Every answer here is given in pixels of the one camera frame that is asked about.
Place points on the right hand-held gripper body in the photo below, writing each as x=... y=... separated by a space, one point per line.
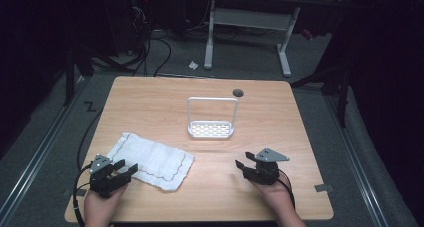
x=265 y=170

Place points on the person's right hand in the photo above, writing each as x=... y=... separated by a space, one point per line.
x=278 y=197

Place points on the black round table grommet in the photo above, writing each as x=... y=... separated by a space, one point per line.
x=238 y=93

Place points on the small red object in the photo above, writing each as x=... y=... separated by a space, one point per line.
x=307 y=34

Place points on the dark computer tower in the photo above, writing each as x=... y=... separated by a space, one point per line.
x=125 y=20

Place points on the white cloth with red stitching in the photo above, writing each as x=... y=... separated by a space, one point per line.
x=155 y=160

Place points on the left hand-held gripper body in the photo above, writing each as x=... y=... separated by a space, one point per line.
x=106 y=182

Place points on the crumpled white paper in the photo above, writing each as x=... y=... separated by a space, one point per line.
x=193 y=65

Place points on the grey tape piece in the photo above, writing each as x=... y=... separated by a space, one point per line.
x=323 y=187

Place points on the metal floor rail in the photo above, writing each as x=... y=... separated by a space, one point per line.
x=356 y=163
x=36 y=160

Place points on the black metal stand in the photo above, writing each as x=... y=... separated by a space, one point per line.
x=342 y=87
x=69 y=77

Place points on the desk with white legs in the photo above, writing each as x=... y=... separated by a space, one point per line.
x=248 y=18

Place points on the person's left hand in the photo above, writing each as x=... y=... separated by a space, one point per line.
x=101 y=207

